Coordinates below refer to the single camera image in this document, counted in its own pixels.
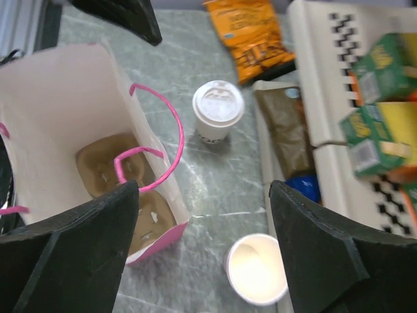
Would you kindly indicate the pink white paper bag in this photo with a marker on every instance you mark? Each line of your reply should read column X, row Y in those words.
column 73, row 128

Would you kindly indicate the white plastic lid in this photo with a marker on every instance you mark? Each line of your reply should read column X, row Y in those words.
column 218, row 103

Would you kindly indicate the brown chip bag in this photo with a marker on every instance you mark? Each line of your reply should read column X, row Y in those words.
column 282, row 108

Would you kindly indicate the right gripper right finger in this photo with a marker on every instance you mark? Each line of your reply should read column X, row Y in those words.
column 334, row 264

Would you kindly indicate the white paper cup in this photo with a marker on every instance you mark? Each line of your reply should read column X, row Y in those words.
column 212, row 132

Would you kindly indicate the orange chip bag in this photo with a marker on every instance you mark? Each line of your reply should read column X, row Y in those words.
column 251, row 32

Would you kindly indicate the blue tortilla chip bag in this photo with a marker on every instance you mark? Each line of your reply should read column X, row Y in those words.
column 307, row 185

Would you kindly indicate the orange yellow juice carton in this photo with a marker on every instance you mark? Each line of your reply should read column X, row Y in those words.
column 381, row 139

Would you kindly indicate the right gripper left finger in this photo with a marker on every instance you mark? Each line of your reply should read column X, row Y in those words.
column 73, row 261

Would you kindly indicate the green juice carton left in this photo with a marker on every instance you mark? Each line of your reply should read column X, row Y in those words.
column 387, row 72

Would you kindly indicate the cream three-tier shelf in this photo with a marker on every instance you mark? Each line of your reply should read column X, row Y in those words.
column 328, row 39

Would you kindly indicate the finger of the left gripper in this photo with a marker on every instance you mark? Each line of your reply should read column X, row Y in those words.
column 136, row 16

